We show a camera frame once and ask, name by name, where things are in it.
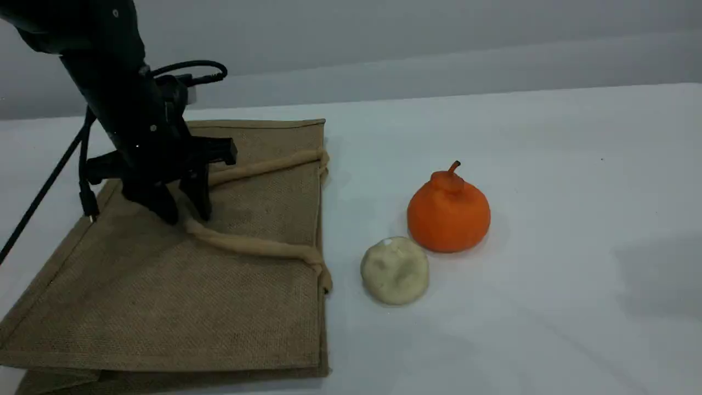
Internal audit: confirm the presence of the long black cable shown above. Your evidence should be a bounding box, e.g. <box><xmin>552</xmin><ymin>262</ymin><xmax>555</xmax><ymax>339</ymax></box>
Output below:
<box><xmin>0</xmin><ymin>107</ymin><xmax>98</xmax><ymax>267</ymax></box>

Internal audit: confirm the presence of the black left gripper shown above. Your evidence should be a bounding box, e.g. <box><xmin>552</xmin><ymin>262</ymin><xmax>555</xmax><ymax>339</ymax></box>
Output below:
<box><xmin>60</xmin><ymin>55</ymin><xmax>237</xmax><ymax>225</ymax></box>

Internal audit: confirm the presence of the black cable with plug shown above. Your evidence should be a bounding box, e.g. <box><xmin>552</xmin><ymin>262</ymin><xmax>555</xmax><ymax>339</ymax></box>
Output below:
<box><xmin>78</xmin><ymin>123</ymin><xmax>100</xmax><ymax>223</ymax></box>

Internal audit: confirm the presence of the brown burlap bag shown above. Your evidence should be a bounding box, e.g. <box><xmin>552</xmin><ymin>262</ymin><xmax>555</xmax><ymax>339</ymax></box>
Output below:
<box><xmin>0</xmin><ymin>118</ymin><xmax>333</xmax><ymax>395</ymax></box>

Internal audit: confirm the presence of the cream plush garlic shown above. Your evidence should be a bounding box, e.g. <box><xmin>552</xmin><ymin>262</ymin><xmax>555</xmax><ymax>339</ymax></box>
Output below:
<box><xmin>360</xmin><ymin>236</ymin><xmax>430</xmax><ymax>306</ymax></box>

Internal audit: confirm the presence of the black camera cable loop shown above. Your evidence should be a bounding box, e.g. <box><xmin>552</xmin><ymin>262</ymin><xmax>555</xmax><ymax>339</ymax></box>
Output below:
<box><xmin>149</xmin><ymin>59</ymin><xmax>229</xmax><ymax>88</ymax></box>

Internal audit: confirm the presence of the orange fruit with stem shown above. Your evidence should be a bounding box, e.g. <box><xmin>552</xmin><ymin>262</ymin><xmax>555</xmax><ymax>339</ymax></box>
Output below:
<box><xmin>407</xmin><ymin>161</ymin><xmax>491</xmax><ymax>254</ymax></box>

